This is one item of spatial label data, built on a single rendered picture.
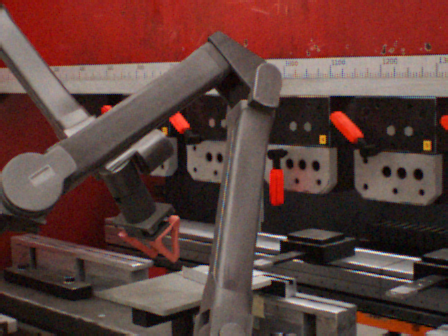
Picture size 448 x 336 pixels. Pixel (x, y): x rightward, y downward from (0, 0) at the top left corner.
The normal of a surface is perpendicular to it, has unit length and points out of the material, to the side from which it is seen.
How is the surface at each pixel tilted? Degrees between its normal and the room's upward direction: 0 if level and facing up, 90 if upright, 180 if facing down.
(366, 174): 90
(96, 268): 90
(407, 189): 90
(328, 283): 90
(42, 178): 65
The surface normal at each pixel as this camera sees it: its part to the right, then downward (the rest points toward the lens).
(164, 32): -0.71, 0.11
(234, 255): 0.33, -0.36
